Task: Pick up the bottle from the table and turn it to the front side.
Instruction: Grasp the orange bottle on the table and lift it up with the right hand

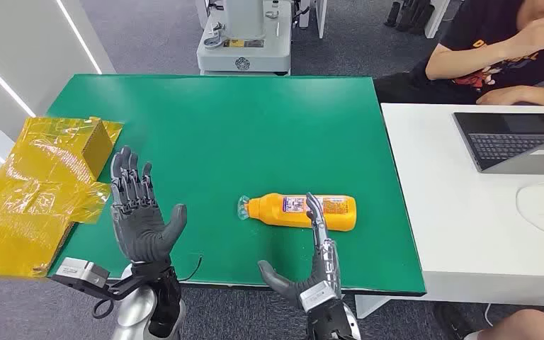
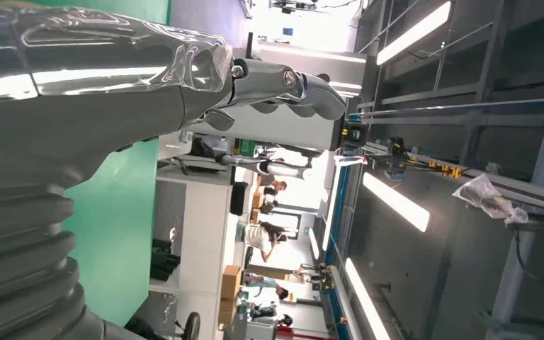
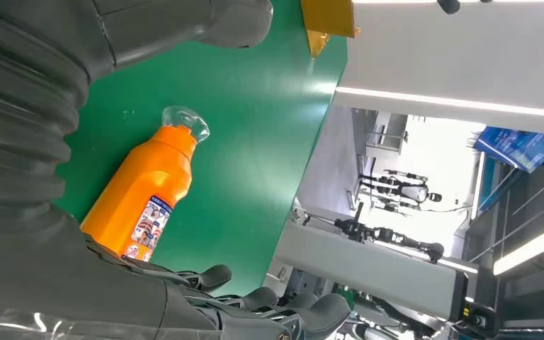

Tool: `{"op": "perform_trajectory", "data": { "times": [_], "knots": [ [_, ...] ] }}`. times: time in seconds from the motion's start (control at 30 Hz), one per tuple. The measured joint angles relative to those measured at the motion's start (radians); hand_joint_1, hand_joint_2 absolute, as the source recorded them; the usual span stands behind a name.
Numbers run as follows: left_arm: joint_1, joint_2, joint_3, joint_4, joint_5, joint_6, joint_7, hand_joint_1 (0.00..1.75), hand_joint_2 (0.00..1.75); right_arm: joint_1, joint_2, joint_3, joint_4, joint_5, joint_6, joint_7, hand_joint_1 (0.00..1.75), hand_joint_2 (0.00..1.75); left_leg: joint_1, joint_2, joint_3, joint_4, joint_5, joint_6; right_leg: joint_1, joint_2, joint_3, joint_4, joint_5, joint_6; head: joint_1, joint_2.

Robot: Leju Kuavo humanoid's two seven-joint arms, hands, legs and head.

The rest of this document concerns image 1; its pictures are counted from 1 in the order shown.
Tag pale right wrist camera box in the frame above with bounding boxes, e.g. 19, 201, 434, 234
298, 281, 338, 313

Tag yellow taped cardboard box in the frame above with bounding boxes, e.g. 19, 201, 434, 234
0, 116, 124, 278

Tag person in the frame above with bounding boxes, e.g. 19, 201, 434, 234
374, 0, 544, 113
433, 302, 544, 340

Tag black equipment legs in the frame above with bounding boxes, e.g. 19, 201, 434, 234
384, 0, 435, 36

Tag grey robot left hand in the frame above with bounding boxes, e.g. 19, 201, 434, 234
110, 146, 188, 265

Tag orange bottle with clear cap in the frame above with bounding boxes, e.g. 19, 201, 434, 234
237, 192, 358, 232

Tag white post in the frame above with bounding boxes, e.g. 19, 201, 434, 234
424, 0, 451, 40

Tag thin black cable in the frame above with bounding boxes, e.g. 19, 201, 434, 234
178, 254, 203, 283

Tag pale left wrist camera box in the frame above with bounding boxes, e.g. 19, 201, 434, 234
51, 256, 111, 290

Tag white table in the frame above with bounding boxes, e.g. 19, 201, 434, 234
353, 103, 544, 320

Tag white panel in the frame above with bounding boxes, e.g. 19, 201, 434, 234
300, 0, 328, 40

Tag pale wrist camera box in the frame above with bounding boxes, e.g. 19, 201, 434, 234
51, 256, 111, 290
298, 281, 338, 313

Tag grey laptop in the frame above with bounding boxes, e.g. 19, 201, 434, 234
453, 111, 544, 176

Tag green table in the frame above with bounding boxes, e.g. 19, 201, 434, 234
46, 74, 427, 297

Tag white round pad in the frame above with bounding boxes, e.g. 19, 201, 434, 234
516, 181, 544, 236

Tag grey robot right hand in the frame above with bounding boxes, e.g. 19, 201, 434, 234
258, 192, 344, 308

